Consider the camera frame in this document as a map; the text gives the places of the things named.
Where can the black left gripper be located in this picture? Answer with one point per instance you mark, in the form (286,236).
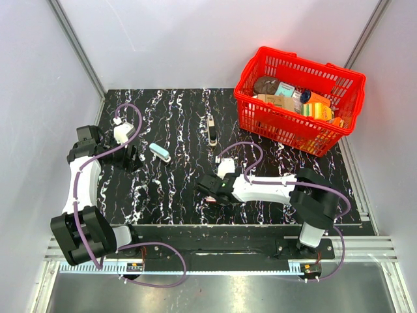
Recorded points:
(128,160)

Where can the light blue stapler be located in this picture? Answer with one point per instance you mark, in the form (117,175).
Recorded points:
(160,152)

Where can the beige and black stapler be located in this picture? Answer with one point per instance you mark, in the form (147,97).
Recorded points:
(211,129)

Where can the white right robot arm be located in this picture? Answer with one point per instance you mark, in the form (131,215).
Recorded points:
(314,200)

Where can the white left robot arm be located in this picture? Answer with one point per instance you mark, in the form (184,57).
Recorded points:
(81,231)

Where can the red white staple box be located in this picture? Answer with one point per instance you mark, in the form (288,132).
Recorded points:
(210,199)

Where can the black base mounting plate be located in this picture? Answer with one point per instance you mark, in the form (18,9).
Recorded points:
(223,249)

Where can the brown cardboard box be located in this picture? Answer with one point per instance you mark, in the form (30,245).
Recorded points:
(286,103)

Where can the brown round pouch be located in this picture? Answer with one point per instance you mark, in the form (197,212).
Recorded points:
(267,85)

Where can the teal small box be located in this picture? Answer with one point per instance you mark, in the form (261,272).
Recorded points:
(285,90)

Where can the yellow orange box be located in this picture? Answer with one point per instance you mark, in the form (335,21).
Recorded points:
(318,110)

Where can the orange bottle blue cap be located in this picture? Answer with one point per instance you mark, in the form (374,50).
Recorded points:
(308,96)

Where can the red plastic shopping basket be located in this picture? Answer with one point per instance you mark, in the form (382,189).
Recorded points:
(344,88)

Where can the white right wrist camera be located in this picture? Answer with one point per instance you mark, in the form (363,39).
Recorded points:
(225,166)

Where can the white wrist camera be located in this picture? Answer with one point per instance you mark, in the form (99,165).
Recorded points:
(225,166)
(122,131)

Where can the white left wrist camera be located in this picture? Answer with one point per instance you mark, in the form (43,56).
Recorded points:
(122,131)

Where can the aluminium frame rail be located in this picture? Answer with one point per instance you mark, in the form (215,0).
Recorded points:
(132,262)

